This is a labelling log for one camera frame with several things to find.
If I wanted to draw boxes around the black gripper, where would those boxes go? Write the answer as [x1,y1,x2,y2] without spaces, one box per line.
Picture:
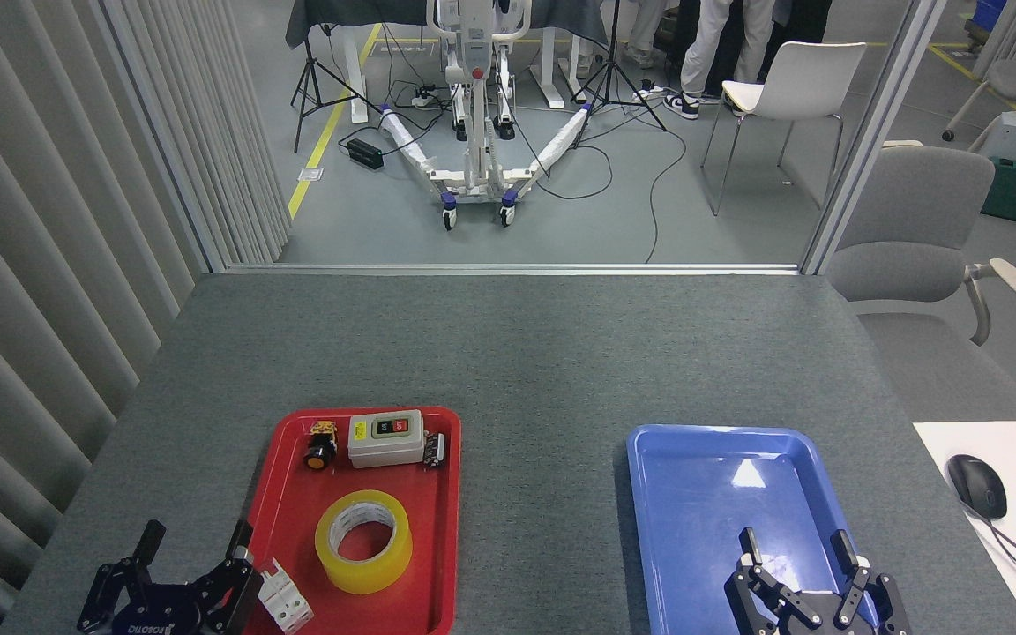
[78,519,265,635]
[724,527,911,635]

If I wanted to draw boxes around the yellow tape roll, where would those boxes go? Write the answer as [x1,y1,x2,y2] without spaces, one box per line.
[314,489,414,595]

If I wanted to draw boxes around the white plastic block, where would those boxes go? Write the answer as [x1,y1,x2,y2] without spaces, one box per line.
[257,557,315,635]

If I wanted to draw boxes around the red plastic tray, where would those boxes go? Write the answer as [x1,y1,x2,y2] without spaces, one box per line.
[215,407,462,635]

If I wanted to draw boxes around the blue plastic tray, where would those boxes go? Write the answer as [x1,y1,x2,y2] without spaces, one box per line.
[627,424,890,635]

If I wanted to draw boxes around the black computer mouse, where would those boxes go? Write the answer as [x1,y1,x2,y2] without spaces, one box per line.
[947,454,1008,520]

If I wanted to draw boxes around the black and orange push button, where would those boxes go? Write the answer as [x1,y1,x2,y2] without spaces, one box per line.
[303,422,339,471]

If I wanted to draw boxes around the grey vertical blinds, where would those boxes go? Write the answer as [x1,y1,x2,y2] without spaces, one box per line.
[0,0,294,635]

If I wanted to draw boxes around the grey office chair with armrest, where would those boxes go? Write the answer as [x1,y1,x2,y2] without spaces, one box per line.
[825,145,1016,422]

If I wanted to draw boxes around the black power adapter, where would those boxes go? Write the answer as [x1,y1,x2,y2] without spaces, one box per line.
[346,138,385,172]

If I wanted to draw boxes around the white chair with metal legs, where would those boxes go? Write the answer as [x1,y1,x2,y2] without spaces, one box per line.
[700,41,868,217]

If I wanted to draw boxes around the black tripod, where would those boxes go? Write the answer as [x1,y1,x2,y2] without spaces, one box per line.
[571,0,669,147]
[290,0,382,153]

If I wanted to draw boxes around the white stand on wheels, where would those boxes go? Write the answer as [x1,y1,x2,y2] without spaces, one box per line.
[378,0,594,231]

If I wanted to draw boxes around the person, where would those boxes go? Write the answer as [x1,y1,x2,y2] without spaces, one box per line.
[702,0,833,100]
[662,0,778,121]

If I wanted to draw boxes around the blue bin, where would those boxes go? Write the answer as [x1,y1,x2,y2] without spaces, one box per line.
[970,0,1008,37]

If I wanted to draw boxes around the desk with dark cloth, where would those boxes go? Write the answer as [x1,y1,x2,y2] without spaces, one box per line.
[285,0,611,124]

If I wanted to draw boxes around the grey two-button switch box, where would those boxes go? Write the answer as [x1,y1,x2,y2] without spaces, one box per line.
[347,409,426,469]

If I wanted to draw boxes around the long black floor cable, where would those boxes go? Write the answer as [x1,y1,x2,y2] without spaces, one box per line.
[533,104,691,265]

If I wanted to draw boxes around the silver post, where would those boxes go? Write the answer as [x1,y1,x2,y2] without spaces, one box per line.
[799,0,950,276]

